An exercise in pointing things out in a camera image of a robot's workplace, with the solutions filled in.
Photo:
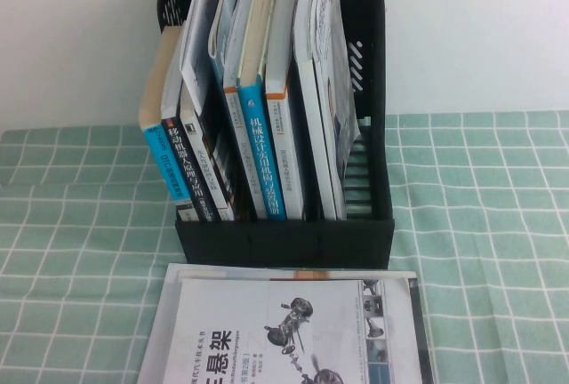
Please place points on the white spine black cover book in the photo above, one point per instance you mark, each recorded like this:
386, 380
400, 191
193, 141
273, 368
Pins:
202, 157

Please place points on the cyan spine white lettering book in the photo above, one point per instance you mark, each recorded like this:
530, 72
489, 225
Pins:
262, 157

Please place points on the black spine white lettering book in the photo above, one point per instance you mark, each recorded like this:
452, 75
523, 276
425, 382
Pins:
186, 166

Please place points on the large white printed cover book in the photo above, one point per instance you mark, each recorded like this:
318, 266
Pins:
335, 68

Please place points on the thin white booklet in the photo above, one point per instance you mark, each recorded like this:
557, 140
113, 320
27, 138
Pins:
200, 46

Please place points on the black plastic book holder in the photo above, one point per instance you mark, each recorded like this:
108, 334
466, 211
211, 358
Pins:
266, 242

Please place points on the white spine orange band book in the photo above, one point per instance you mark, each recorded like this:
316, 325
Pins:
244, 153
286, 157

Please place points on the cyan spine book tan pages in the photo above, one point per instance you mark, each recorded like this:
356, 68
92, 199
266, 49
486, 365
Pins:
164, 166

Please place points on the white car suspension book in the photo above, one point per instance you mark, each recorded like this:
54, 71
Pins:
266, 335

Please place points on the green checkered tablecloth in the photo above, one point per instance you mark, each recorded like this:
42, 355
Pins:
489, 224

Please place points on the light blue thin book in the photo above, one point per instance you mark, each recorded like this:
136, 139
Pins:
226, 10

